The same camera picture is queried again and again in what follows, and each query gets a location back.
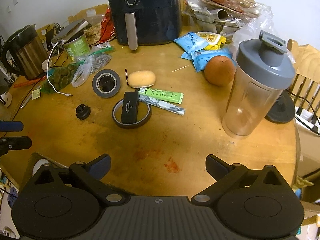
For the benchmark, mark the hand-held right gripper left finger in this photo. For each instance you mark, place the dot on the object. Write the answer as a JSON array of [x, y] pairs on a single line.
[[100, 168]]

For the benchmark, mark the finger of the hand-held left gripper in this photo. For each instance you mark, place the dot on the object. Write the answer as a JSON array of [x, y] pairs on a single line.
[[18, 142], [11, 126]]

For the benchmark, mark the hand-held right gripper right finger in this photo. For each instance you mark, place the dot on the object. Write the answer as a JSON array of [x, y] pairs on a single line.
[[214, 168]]

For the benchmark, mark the brown cardboard box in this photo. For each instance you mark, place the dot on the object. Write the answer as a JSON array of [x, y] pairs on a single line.
[[32, 160]]

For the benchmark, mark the amber tape roll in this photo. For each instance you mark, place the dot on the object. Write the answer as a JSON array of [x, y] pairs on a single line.
[[117, 120]]

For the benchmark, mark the black round knob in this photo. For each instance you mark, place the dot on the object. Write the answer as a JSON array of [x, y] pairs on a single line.
[[83, 112]]

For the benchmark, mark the small black case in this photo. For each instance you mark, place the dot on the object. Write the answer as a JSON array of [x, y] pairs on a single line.
[[130, 108]]

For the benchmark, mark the grey marbled stick packet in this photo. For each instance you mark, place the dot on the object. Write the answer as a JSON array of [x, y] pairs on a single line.
[[170, 108]]

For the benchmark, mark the black tape roll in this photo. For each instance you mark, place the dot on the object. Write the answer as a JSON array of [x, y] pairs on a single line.
[[96, 86]]

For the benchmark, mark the green stick packet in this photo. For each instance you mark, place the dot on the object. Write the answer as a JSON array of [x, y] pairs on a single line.
[[165, 96]]

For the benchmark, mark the white-topped round tin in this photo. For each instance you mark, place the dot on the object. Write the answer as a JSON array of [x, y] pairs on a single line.
[[38, 166]]

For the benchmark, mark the small green-labelled packet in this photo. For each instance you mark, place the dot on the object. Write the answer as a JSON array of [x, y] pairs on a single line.
[[36, 93]]

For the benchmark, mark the green net bag of chestnuts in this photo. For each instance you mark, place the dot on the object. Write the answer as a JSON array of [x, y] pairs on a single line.
[[61, 76]]

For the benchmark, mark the steel electric kettle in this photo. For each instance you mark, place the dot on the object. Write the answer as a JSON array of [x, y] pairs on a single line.
[[27, 52]]

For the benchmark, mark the clear shaker bottle grey lid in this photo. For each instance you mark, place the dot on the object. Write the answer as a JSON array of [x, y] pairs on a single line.
[[252, 95]]

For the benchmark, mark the black round stand base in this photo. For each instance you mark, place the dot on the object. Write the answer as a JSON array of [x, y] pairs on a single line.
[[281, 110]]

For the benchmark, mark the orange fruit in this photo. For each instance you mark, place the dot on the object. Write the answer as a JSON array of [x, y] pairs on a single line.
[[220, 70]]

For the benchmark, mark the green paper tub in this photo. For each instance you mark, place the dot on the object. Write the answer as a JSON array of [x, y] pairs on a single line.
[[77, 48]]

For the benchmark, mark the wooden toothpick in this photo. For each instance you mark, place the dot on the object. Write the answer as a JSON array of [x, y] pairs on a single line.
[[180, 68]]

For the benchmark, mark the white power strip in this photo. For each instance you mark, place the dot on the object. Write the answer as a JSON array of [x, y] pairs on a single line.
[[308, 118]]

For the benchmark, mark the clear bag of seeds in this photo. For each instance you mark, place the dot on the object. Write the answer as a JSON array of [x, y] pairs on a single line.
[[96, 61]]

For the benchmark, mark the blue snack packet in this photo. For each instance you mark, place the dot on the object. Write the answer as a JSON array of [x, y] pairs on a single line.
[[207, 57], [190, 41]]

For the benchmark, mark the yellow snack packet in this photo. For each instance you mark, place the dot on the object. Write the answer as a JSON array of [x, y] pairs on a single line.
[[212, 39]]

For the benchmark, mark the red snack bag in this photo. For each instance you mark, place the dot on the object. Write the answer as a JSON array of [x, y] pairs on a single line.
[[107, 26]]

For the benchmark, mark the large clear plastic bag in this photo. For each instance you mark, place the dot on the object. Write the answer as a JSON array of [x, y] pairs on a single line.
[[257, 22]]

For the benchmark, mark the silver foil roll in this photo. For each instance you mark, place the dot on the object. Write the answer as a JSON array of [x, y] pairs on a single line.
[[221, 14]]

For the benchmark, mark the dark blue air fryer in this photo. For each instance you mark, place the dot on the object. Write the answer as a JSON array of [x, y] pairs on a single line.
[[147, 12]]

